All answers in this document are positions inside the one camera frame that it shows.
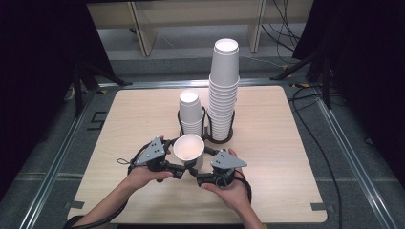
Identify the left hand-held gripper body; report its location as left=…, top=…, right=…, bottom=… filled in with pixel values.
left=133, top=136, right=186, bottom=179

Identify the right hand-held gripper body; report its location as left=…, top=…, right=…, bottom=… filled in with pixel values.
left=196, top=149, right=248, bottom=189

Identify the black double cup holder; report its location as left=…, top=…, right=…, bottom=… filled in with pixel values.
left=177, top=106, right=237, bottom=146

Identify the white paper cup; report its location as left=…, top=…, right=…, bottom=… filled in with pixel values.
left=172, top=134, right=205, bottom=172

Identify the tall stack of white cups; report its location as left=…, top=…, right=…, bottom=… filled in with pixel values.
left=206, top=37, right=241, bottom=142

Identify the person's left hand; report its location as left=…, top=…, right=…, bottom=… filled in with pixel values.
left=127, top=163, right=175, bottom=191

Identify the person's right hand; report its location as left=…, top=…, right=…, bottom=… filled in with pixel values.
left=201, top=171, right=251, bottom=214

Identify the short stack of white cups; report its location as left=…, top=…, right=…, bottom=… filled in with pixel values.
left=178, top=90, right=205, bottom=138

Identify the black tape strip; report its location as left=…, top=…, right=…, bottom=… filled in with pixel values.
left=309, top=202, right=336, bottom=213
left=64, top=200, right=86, bottom=211

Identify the black metal stand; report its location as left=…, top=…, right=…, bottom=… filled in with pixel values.
left=268, top=47, right=334, bottom=111
left=70, top=56, right=134, bottom=119

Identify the person's dark clothing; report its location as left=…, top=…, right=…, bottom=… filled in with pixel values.
left=62, top=215, right=84, bottom=229

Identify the black curtain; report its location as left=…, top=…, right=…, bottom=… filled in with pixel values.
left=291, top=0, right=405, bottom=189
left=0, top=0, right=114, bottom=199

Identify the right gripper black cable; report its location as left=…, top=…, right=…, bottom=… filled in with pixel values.
left=234, top=170, right=253, bottom=205

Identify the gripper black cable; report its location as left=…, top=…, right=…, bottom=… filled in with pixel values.
left=234, top=170, right=253, bottom=205
left=62, top=144, right=151, bottom=229

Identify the metal floor rail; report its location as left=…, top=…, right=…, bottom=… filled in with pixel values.
left=97, top=77, right=308, bottom=91
left=18, top=85, right=100, bottom=229
left=312, top=88, right=399, bottom=229

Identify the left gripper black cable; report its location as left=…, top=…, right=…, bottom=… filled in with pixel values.
left=62, top=144, right=151, bottom=229

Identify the long black floor cable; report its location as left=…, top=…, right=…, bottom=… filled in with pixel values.
left=287, top=85, right=344, bottom=229

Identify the white floor cable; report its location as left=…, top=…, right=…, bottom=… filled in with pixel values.
left=240, top=54, right=285, bottom=69

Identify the bundle of black cables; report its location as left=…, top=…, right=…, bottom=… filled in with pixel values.
left=261, top=0, right=303, bottom=54

